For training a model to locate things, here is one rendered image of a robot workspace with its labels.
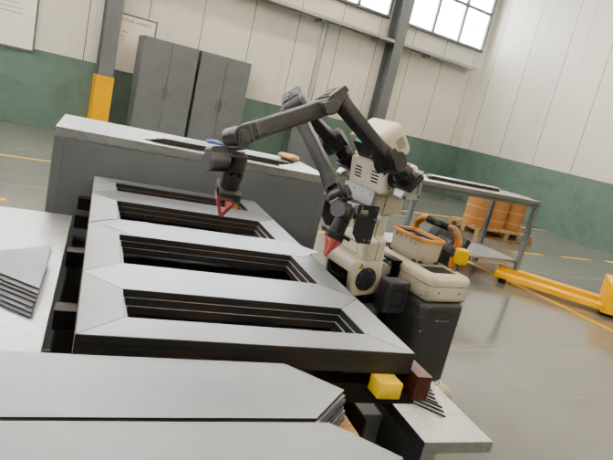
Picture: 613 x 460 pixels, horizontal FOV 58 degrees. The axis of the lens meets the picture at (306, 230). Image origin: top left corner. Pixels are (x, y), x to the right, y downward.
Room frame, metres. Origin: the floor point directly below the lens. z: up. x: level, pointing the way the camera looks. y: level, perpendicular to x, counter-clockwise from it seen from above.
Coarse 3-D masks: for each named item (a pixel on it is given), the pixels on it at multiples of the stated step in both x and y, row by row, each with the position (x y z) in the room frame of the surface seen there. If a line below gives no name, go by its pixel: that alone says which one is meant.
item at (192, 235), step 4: (184, 228) 1.84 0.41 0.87; (188, 228) 1.85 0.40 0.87; (184, 232) 1.79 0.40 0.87; (188, 232) 1.80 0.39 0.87; (192, 232) 1.81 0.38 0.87; (196, 232) 1.83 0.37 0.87; (200, 232) 1.84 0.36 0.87; (184, 236) 1.74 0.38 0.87; (188, 236) 1.75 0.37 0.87; (192, 236) 1.76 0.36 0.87; (196, 236) 1.77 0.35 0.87; (200, 236) 1.78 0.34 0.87; (204, 236) 1.79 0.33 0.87; (188, 240) 1.70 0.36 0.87; (192, 240) 1.72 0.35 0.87; (196, 240) 1.73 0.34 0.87; (200, 240) 1.74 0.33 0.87; (204, 240) 1.75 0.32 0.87; (208, 240) 1.76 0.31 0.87; (200, 244) 1.69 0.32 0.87; (204, 244) 1.71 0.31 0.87; (208, 244) 1.72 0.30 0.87
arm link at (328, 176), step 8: (304, 96) 2.11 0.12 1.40; (304, 104) 2.10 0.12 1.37; (304, 128) 2.07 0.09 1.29; (312, 128) 2.09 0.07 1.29; (304, 136) 2.07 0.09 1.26; (312, 136) 2.06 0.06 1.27; (312, 144) 2.05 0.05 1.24; (320, 144) 2.07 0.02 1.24; (312, 152) 2.04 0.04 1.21; (320, 152) 2.03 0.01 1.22; (320, 160) 2.03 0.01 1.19; (328, 160) 2.06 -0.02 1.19; (320, 168) 2.02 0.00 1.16; (328, 168) 2.01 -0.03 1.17; (320, 176) 2.02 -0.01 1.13; (328, 176) 2.00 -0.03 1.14; (336, 176) 2.00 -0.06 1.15; (328, 184) 1.99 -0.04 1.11; (336, 184) 2.02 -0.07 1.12; (344, 184) 2.02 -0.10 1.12; (328, 192) 1.99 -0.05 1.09; (336, 192) 1.98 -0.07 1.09; (344, 192) 1.97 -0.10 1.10
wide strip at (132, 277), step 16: (96, 272) 1.25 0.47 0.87; (112, 272) 1.27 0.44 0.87; (128, 272) 1.30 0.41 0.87; (144, 272) 1.32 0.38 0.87; (160, 272) 1.35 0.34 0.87; (176, 272) 1.38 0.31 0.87; (192, 272) 1.41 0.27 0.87; (208, 272) 1.44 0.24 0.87; (128, 288) 1.19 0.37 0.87; (144, 288) 1.22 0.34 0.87; (160, 288) 1.24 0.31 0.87; (176, 288) 1.26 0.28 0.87; (192, 288) 1.29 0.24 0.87; (208, 288) 1.31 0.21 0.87; (224, 288) 1.34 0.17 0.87; (240, 288) 1.37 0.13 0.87; (256, 288) 1.40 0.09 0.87; (272, 288) 1.43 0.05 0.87; (288, 288) 1.46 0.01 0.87; (304, 288) 1.49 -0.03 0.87; (320, 288) 1.53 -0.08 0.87; (304, 304) 1.36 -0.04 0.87; (320, 304) 1.39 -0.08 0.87; (336, 304) 1.42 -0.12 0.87
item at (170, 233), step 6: (162, 228) 1.77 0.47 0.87; (168, 228) 1.79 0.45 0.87; (174, 228) 1.81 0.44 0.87; (180, 228) 1.82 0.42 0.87; (162, 234) 1.71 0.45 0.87; (168, 234) 1.72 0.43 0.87; (174, 234) 1.74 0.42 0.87; (180, 234) 1.76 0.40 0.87; (174, 240) 1.67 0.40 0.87; (180, 240) 1.68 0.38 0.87
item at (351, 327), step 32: (128, 192) 2.33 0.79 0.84; (160, 192) 2.39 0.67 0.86; (96, 224) 1.65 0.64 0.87; (192, 224) 2.11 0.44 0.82; (224, 224) 2.16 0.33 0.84; (256, 224) 2.22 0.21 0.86; (160, 256) 1.63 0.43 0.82; (192, 256) 1.67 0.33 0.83; (224, 256) 1.72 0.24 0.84; (256, 256) 1.76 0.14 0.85; (288, 256) 1.81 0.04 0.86; (256, 320) 1.30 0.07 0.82; (288, 320) 1.33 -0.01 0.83; (320, 320) 1.37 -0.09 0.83; (96, 352) 0.94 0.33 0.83; (128, 352) 0.96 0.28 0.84; (160, 352) 0.99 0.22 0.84; (192, 352) 1.01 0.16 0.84; (224, 352) 1.04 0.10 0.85; (256, 352) 1.06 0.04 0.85; (288, 352) 1.09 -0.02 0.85; (320, 352) 1.12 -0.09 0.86; (352, 352) 1.15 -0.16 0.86; (384, 352) 1.18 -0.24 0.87
